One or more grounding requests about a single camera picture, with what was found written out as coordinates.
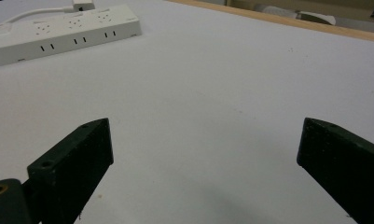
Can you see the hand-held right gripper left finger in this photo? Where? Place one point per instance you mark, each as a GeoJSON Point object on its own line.
{"type": "Point", "coordinates": [72, 161]}

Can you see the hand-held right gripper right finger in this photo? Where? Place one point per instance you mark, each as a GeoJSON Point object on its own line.
{"type": "Point", "coordinates": [343, 165]}

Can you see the white power strip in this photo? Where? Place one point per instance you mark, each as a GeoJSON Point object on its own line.
{"type": "Point", "coordinates": [60, 34]}

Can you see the white plug adapter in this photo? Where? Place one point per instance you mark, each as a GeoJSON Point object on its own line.
{"type": "Point", "coordinates": [83, 5]}

